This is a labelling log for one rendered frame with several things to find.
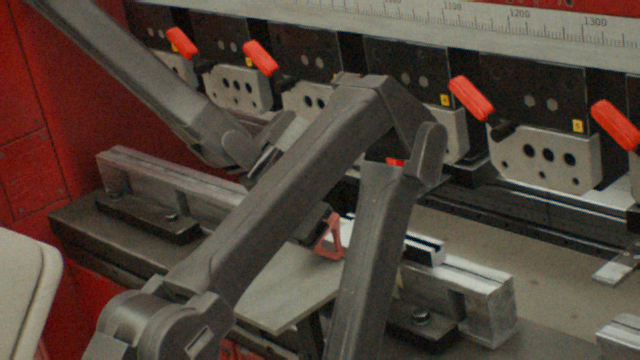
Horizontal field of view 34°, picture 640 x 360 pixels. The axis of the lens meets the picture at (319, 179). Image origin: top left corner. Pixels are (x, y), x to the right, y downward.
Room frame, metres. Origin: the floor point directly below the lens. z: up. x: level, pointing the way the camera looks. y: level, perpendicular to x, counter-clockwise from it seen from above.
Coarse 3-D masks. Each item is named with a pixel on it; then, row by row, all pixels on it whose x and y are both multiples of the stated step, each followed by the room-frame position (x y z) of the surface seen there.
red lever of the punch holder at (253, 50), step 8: (248, 48) 1.49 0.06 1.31; (256, 48) 1.49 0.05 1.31; (248, 56) 1.49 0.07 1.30; (256, 56) 1.48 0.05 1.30; (264, 56) 1.48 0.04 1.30; (256, 64) 1.48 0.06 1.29; (264, 64) 1.47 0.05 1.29; (272, 64) 1.47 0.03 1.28; (264, 72) 1.47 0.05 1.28; (272, 72) 1.46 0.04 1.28; (280, 80) 1.45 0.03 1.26; (288, 80) 1.45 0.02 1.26; (296, 80) 1.46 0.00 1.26; (280, 88) 1.44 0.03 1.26; (288, 88) 1.45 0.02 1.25
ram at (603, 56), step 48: (144, 0) 1.77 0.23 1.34; (192, 0) 1.65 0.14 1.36; (240, 0) 1.55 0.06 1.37; (480, 0) 1.19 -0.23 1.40; (528, 0) 1.13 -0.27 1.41; (576, 0) 1.08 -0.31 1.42; (624, 0) 1.03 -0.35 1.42; (480, 48) 1.19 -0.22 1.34; (528, 48) 1.14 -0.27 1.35; (576, 48) 1.08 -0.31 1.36; (624, 48) 1.04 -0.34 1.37
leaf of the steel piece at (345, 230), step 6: (348, 222) 1.47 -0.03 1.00; (342, 228) 1.46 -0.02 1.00; (348, 228) 1.45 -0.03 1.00; (330, 234) 1.45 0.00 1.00; (342, 234) 1.44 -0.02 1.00; (348, 234) 1.44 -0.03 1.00; (324, 240) 1.40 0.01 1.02; (330, 240) 1.43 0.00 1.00; (342, 240) 1.42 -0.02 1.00; (348, 240) 1.42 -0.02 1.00; (324, 246) 1.40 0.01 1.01; (330, 246) 1.39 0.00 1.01; (342, 246) 1.37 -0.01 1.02
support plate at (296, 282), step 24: (288, 264) 1.38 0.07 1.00; (312, 264) 1.37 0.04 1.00; (336, 264) 1.35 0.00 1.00; (264, 288) 1.33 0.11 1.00; (288, 288) 1.31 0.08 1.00; (312, 288) 1.30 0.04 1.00; (336, 288) 1.29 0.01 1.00; (240, 312) 1.28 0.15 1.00; (264, 312) 1.26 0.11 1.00; (288, 312) 1.25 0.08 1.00; (312, 312) 1.25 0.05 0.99
